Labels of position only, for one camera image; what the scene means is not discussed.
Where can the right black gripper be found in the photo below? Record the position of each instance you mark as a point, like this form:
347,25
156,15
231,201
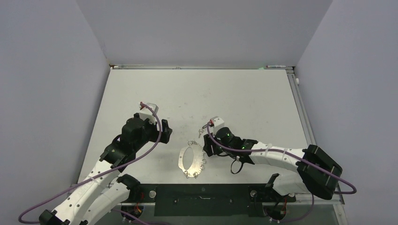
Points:
211,149

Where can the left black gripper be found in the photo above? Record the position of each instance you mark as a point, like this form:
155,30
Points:
165,132

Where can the small key with black tag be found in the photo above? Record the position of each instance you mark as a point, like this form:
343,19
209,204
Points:
202,130

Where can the large silver keyring with keys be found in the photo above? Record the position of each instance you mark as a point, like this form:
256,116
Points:
191,160

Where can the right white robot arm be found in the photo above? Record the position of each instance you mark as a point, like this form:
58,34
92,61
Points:
312,169

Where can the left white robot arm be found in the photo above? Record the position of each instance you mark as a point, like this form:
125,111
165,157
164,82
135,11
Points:
106,185

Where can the red white marker pen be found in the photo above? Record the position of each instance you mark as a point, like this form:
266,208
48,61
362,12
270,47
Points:
276,66

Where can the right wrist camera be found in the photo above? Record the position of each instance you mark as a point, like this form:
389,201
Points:
216,123

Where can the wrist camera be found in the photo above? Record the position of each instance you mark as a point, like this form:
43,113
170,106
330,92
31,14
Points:
147,111
216,123

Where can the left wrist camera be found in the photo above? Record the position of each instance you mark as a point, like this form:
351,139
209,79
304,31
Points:
147,111

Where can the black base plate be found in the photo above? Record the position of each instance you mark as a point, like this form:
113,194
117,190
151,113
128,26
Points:
206,199

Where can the aluminium frame rail back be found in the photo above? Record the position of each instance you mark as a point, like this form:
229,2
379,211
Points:
191,67

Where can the aluminium frame rail right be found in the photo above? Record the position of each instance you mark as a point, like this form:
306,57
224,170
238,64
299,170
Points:
293,81

